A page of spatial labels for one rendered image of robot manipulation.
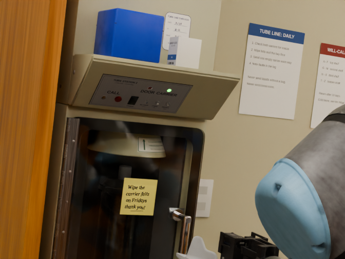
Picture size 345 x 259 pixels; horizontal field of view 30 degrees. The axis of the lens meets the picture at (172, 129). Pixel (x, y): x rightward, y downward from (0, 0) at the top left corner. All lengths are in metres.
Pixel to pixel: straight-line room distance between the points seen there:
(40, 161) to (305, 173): 0.59
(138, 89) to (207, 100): 0.16
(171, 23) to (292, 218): 0.74
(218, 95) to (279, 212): 0.63
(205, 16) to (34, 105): 0.43
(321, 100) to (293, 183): 1.44
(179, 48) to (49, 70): 0.27
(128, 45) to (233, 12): 0.79
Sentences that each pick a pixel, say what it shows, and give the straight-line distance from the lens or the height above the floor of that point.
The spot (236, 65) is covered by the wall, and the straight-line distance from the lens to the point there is 1.95.
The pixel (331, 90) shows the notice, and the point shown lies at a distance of 2.17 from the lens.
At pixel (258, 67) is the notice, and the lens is 1.99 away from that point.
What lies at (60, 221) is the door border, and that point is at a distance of 1.30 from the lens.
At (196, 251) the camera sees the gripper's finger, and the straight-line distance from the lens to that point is 1.21.
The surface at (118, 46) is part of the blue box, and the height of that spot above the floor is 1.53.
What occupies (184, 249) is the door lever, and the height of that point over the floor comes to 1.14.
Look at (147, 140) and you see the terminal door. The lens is 1.34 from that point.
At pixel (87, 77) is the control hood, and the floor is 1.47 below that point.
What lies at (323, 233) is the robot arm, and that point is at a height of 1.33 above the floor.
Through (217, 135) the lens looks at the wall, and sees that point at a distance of 1.93.
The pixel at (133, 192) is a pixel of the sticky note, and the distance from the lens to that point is 1.34.
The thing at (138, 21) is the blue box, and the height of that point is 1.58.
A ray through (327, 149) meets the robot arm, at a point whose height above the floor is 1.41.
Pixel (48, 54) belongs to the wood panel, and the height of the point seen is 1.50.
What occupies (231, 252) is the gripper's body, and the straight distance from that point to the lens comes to 1.16.
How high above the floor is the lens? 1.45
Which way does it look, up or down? 3 degrees down
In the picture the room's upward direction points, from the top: 7 degrees clockwise
